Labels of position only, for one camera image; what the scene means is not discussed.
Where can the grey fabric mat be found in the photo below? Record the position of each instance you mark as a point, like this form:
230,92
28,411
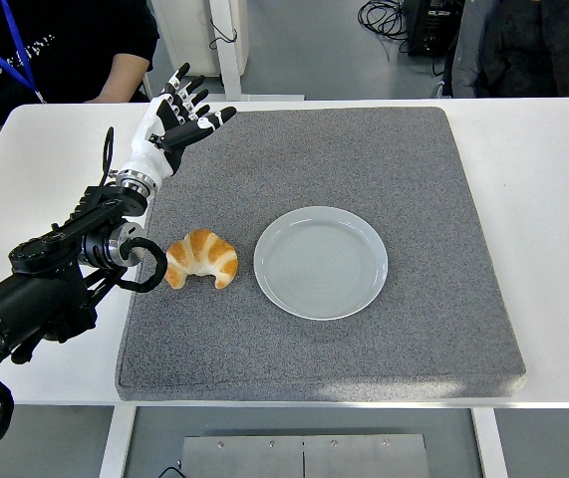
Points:
364,164

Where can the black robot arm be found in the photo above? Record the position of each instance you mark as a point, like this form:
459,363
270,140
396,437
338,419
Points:
15,299

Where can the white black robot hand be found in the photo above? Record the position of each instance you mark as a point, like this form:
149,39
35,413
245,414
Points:
147,149

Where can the grey metal plate with screws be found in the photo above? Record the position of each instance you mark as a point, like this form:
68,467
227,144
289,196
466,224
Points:
304,458

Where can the cream white cabinet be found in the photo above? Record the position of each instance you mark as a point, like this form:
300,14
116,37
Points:
184,30

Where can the white table leg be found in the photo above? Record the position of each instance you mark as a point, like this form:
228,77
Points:
488,443
117,443

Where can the white table column with foot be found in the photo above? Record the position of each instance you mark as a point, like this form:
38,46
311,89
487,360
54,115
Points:
229,60

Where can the black equipment box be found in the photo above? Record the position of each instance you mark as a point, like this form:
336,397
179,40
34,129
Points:
433,30

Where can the round grey plate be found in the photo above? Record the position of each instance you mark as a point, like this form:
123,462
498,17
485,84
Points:
321,264

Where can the person in dark jacket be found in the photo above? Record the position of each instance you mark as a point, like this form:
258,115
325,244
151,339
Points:
538,50

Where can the golden croissant bread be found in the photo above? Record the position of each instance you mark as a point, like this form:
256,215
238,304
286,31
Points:
199,249

